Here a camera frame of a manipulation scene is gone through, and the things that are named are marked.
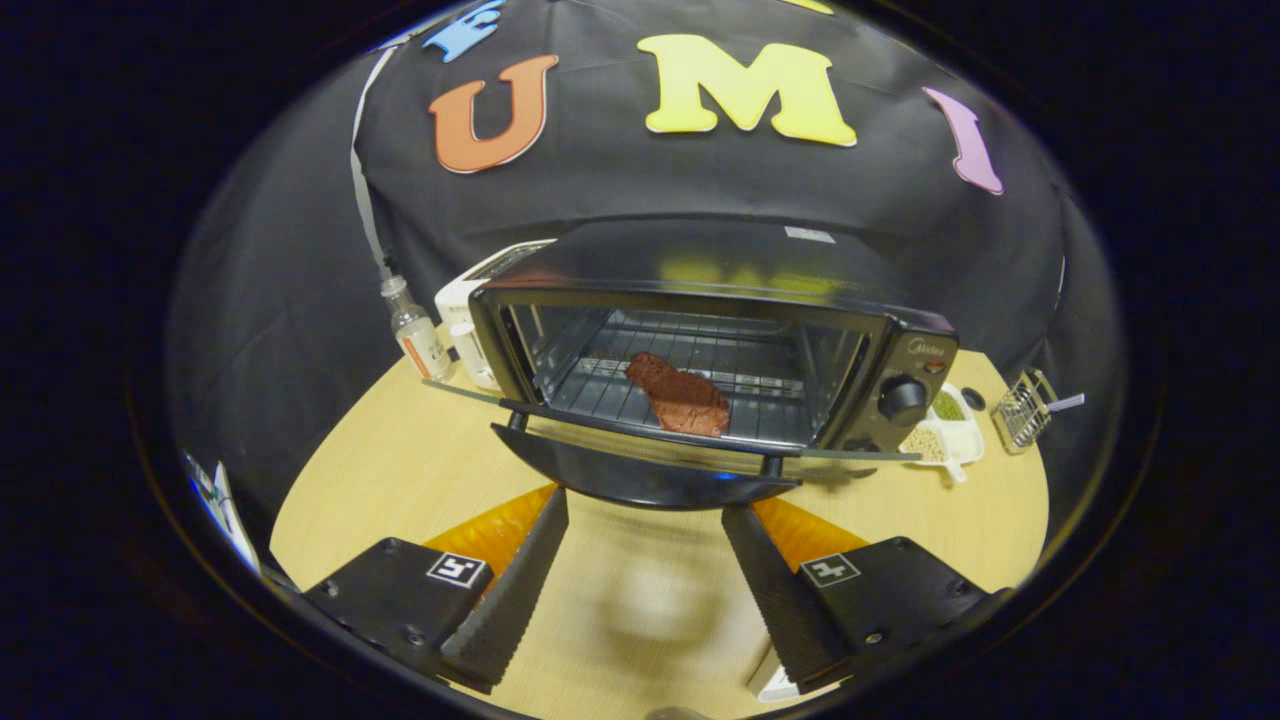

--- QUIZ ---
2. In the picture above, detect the metal wire basket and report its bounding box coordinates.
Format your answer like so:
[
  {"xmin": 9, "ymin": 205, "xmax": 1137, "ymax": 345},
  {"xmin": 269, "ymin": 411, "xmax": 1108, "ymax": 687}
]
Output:
[{"xmin": 991, "ymin": 368, "xmax": 1059, "ymax": 457}]

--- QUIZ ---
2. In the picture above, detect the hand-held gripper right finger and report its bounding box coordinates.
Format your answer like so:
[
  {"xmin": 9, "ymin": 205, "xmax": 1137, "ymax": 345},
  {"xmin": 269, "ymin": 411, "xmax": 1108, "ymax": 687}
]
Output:
[{"xmin": 721, "ymin": 497, "xmax": 1009, "ymax": 693}]

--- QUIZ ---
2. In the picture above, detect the black toaster oven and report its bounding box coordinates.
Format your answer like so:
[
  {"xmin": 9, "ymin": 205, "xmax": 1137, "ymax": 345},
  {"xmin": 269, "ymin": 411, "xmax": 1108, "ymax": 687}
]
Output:
[{"xmin": 422, "ymin": 218, "xmax": 961, "ymax": 512}]

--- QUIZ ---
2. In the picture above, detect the white pop-up toaster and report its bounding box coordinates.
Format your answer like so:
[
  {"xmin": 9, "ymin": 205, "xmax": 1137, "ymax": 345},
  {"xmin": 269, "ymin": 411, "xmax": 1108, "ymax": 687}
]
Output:
[{"xmin": 434, "ymin": 239, "xmax": 557, "ymax": 392}]

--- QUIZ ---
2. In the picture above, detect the white printed card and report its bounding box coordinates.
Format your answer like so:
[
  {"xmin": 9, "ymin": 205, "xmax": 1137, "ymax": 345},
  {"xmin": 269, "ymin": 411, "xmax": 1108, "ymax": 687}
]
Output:
[{"xmin": 184, "ymin": 450, "xmax": 263, "ymax": 578}]

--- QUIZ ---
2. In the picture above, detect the white small rectangular tray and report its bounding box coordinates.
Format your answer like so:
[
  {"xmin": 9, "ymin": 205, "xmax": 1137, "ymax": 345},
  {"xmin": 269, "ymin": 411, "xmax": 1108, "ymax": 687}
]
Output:
[{"xmin": 747, "ymin": 644, "xmax": 802, "ymax": 704}]

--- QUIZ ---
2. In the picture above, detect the white divided dish with grains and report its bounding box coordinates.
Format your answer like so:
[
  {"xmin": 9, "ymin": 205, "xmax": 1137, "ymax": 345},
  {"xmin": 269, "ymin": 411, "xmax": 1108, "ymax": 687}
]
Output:
[{"xmin": 899, "ymin": 384, "xmax": 987, "ymax": 484}]

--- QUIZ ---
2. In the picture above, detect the brown meat slice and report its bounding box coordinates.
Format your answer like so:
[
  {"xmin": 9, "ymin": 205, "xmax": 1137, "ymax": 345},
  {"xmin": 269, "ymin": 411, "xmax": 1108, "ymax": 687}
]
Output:
[{"xmin": 625, "ymin": 352, "xmax": 732, "ymax": 439}]

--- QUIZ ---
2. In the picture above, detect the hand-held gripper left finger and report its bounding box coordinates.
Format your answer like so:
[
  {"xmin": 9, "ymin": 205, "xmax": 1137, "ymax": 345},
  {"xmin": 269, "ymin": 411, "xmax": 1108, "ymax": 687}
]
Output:
[{"xmin": 300, "ymin": 486, "xmax": 570, "ymax": 696}]

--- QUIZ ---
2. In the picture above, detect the clear glass bottle orange label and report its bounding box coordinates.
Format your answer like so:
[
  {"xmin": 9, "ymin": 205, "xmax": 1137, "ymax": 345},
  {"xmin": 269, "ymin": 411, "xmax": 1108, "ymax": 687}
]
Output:
[{"xmin": 379, "ymin": 276, "xmax": 452, "ymax": 382}]

